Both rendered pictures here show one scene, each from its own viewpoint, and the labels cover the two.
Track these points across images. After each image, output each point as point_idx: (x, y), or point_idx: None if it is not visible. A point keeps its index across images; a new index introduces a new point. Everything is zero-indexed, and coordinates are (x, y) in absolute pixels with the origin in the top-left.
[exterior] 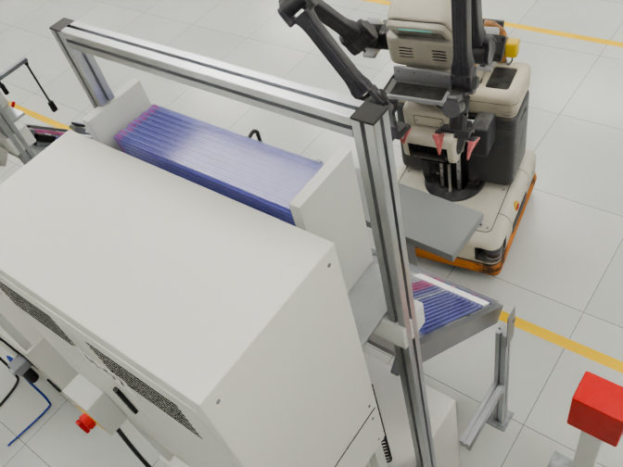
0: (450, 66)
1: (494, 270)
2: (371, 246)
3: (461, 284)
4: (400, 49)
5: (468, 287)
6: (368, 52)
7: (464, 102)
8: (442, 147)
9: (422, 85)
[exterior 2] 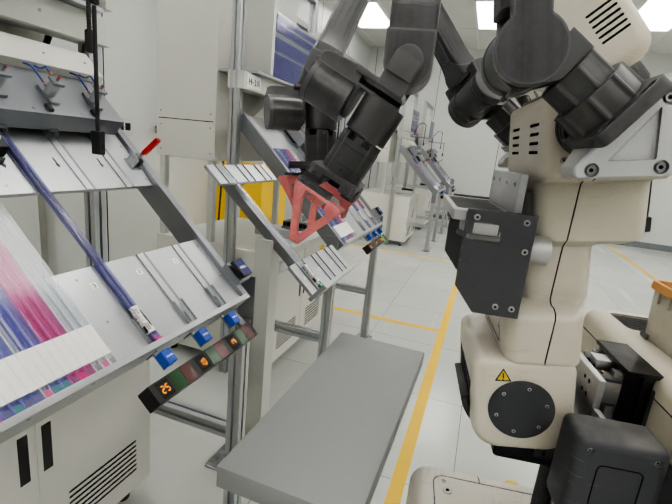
0: (538, 167)
1: None
2: (205, 319)
3: (43, 403)
4: (513, 135)
5: (26, 415)
6: (503, 157)
7: (348, 86)
8: (469, 372)
9: (494, 206)
